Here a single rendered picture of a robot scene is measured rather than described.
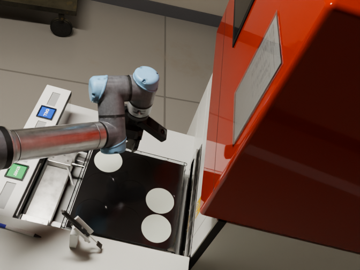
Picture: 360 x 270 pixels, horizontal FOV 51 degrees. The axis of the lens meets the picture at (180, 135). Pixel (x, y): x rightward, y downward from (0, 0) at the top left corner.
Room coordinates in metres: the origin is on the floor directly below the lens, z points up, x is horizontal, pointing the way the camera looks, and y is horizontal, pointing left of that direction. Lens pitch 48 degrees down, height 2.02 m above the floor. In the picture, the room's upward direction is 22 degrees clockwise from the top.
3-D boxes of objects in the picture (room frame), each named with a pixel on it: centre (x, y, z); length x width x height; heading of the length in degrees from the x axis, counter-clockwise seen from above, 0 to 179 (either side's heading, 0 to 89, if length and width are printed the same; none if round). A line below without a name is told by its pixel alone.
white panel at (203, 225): (0.91, -0.11, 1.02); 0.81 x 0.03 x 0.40; 10
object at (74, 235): (0.42, 0.15, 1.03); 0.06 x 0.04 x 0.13; 100
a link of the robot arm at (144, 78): (0.80, 0.15, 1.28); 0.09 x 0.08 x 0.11; 124
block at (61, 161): (0.70, 0.35, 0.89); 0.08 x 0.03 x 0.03; 100
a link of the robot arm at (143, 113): (0.80, 0.15, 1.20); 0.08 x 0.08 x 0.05
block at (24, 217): (0.46, 0.31, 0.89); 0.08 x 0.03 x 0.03; 100
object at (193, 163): (0.73, -0.12, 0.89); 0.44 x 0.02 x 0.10; 10
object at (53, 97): (0.69, 0.45, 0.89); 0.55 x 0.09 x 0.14; 10
